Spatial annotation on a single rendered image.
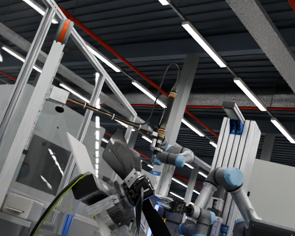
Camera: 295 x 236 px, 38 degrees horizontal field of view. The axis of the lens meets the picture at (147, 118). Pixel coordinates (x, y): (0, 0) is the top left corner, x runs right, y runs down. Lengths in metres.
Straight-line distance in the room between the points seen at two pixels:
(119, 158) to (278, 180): 2.28
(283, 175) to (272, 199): 0.25
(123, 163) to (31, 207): 0.55
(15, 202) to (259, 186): 2.45
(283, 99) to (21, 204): 9.60
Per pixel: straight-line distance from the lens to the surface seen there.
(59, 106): 2.34
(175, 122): 9.62
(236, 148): 3.27
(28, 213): 2.38
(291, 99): 11.35
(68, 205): 2.34
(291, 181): 4.18
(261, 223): 2.59
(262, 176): 4.18
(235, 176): 2.64
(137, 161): 2.47
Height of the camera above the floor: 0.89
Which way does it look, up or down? 17 degrees up
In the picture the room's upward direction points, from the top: 17 degrees clockwise
